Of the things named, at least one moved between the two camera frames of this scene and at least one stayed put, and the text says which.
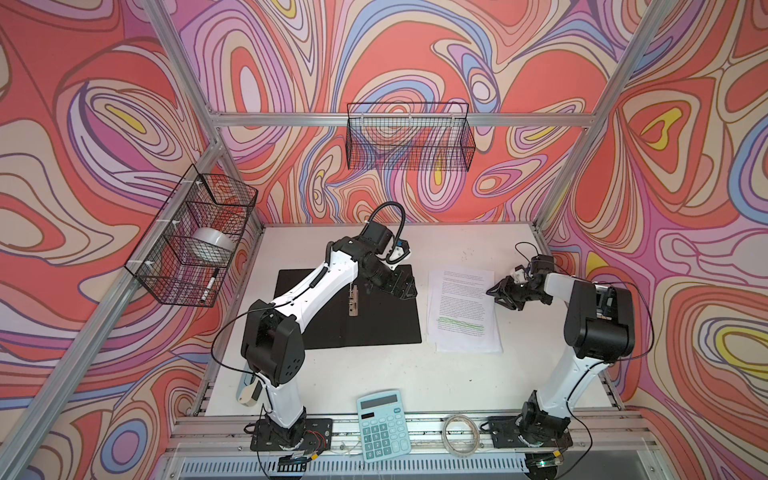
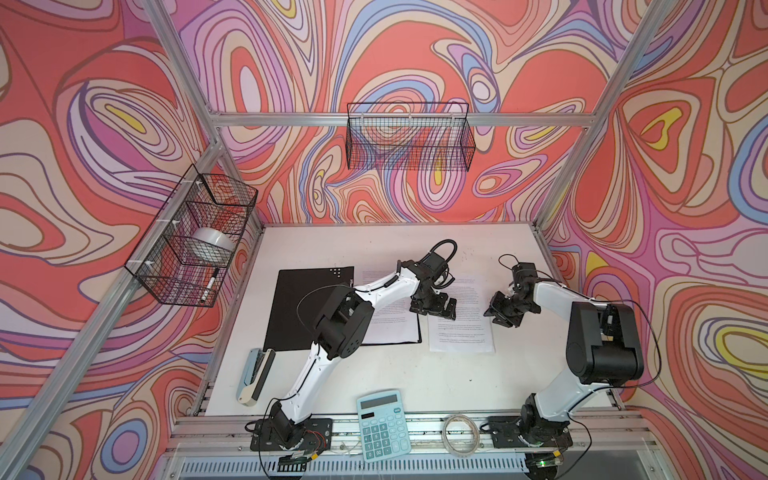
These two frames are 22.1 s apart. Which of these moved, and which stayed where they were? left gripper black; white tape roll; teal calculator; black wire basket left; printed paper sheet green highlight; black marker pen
Moved: left gripper black; printed paper sheet green highlight
Stayed: black marker pen; white tape roll; black wire basket left; teal calculator
